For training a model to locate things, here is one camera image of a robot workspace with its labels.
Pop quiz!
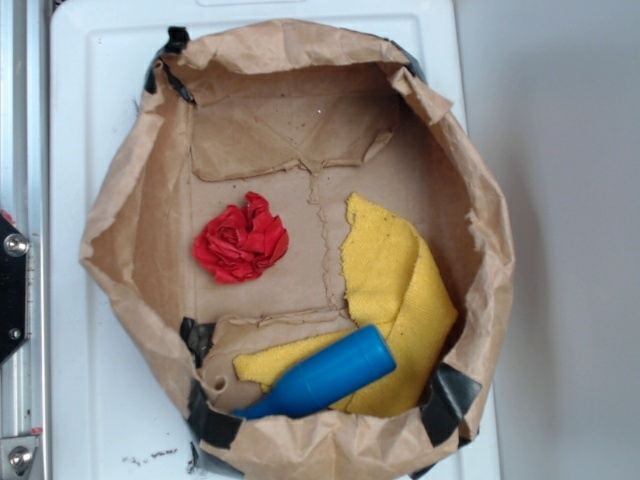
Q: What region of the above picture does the blue plastic bottle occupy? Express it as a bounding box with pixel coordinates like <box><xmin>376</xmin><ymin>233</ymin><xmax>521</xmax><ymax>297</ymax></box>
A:
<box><xmin>233</xmin><ymin>325</ymin><xmax>396</xmax><ymax>420</ymax></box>

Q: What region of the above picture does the white plastic board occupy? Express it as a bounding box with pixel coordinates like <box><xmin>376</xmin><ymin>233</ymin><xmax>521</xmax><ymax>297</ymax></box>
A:
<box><xmin>48</xmin><ymin>0</ymin><xmax>504</xmax><ymax>480</ymax></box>

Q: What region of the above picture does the aluminium frame rail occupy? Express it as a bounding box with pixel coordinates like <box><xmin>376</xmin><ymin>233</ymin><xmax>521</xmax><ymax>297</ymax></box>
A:
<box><xmin>1</xmin><ymin>1</ymin><xmax>53</xmax><ymax>479</ymax></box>

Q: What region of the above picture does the black metal bracket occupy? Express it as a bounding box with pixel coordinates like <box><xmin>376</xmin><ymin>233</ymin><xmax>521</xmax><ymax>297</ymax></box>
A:
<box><xmin>0</xmin><ymin>209</ymin><xmax>30</xmax><ymax>366</ymax></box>

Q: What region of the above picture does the yellow cloth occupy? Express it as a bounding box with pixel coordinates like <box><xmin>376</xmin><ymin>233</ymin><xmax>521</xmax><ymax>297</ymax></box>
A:
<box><xmin>233</xmin><ymin>193</ymin><xmax>457</xmax><ymax>417</ymax></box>

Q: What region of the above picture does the brown paper bag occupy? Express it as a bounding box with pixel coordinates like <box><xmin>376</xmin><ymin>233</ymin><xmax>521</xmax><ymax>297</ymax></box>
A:
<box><xmin>80</xmin><ymin>19</ymin><xmax>515</xmax><ymax>479</ymax></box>

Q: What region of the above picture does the red paper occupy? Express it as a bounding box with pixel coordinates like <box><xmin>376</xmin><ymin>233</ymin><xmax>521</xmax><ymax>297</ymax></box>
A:
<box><xmin>192</xmin><ymin>192</ymin><xmax>290</xmax><ymax>284</ymax></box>

